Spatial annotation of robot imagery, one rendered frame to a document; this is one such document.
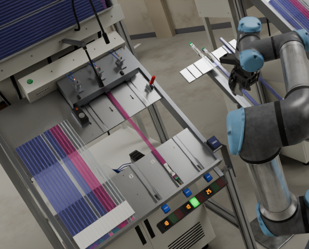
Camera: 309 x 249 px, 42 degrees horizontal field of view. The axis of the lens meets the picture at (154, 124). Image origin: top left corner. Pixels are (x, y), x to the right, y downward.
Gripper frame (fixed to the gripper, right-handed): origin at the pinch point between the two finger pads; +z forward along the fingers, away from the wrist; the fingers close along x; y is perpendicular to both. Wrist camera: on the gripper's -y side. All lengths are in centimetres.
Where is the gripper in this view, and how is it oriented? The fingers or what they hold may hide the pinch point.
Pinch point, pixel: (236, 91)
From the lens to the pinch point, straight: 168.6
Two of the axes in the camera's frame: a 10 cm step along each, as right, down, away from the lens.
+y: 6.1, 5.9, -5.3
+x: 7.9, -5.0, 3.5
